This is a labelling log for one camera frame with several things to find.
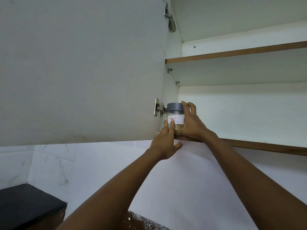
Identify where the glass jar with grey lid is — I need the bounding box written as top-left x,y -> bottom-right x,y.
166,103 -> 185,136

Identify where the person's left hand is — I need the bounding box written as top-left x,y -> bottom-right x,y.
149,118 -> 183,161

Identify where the black box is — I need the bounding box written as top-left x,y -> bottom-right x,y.
0,184 -> 68,230

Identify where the person's left forearm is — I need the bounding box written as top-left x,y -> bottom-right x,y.
56,148 -> 166,230

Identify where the white cabinet door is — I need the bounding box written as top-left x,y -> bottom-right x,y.
0,0 -> 169,147

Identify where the white shelf with wooden edge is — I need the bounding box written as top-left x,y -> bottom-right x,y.
165,20 -> 307,64

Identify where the metal cabinet hinge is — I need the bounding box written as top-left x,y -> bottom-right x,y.
164,1 -> 177,33
154,98 -> 167,117

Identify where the white wall cabinet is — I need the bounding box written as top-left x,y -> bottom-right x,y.
158,0 -> 307,157

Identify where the person's right hand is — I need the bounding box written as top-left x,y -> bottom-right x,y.
175,101 -> 218,142

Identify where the person's right forearm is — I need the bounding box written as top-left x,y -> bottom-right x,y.
203,131 -> 307,230

